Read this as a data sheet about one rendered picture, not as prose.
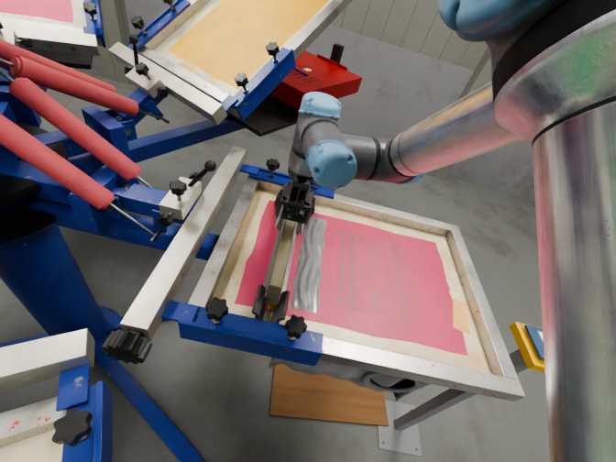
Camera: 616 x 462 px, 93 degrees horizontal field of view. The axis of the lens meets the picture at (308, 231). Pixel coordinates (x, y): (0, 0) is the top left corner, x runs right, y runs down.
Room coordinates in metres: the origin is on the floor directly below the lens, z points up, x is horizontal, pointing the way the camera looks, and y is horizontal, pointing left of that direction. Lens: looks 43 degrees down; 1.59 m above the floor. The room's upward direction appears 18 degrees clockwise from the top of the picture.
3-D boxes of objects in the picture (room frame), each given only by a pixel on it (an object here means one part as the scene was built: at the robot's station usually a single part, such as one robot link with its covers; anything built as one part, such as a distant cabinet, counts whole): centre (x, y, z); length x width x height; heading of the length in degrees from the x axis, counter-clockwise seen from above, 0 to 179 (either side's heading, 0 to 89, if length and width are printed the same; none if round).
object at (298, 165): (0.55, 0.05, 1.27); 0.08 x 0.08 x 0.05
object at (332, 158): (0.46, -0.01, 1.35); 0.11 x 0.11 x 0.08; 24
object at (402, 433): (0.53, -0.74, 0.48); 0.22 x 0.22 x 0.96; 6
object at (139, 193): (0.53, 0.39, 1.02); 0.17 x 0.06 x 0.05; 96
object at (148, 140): (1.09, 0.61, 0.91); 1.34 x 0.41 x 0.08; 156
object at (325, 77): (1.78, 0.31, 1.06); 0.61 x 0.46 x 0.12; 156
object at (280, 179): (0.84, 0.10, 0.98); 0.30 x 0.05 x 0.07; 96
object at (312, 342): (0.29, 0.04, 0.98); 0.30 x 0.05 x 0.07; 96
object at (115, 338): (0.19, 0.24, 1.02); 0.07 x 0.06 x 0.07; 96
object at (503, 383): (0.59, -0.17, 0.97); 0.79 x 0.58 x 0.04; 96
